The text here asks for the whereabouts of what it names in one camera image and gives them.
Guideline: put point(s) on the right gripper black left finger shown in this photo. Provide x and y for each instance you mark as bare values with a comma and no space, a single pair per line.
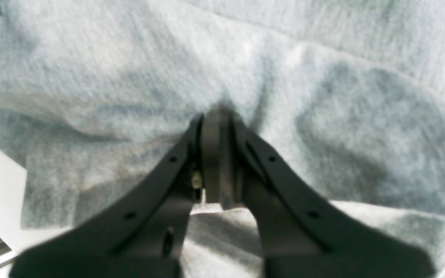
141,235

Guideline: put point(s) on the grey t-shirt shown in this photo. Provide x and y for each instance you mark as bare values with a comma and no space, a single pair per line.
351,93

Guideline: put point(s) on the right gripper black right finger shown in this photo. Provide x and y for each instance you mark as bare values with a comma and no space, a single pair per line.
302,234

